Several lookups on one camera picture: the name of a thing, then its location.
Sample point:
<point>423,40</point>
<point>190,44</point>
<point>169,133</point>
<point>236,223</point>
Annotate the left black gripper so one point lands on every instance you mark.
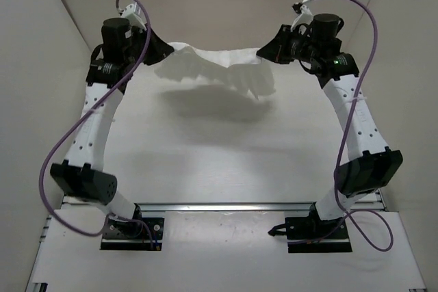
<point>163,49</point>

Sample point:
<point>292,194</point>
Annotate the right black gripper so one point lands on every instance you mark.
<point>276,52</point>

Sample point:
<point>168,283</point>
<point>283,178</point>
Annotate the white skirt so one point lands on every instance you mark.
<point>240,69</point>

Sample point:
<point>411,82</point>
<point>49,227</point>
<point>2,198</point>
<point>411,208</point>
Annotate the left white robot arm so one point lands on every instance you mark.
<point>81,174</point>

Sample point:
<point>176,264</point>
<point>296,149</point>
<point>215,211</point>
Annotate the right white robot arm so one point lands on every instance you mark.
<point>371,162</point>

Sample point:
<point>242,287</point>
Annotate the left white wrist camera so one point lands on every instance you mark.
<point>133,13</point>

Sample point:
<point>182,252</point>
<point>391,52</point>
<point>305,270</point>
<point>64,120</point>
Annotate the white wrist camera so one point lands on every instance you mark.
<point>133,13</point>
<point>302,11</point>

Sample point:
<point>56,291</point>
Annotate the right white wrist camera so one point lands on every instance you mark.
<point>302,11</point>

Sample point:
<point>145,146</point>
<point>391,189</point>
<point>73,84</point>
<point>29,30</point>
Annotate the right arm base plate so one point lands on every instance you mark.
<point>309,236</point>

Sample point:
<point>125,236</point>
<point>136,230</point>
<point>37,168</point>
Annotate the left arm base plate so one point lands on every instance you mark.
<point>128,236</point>

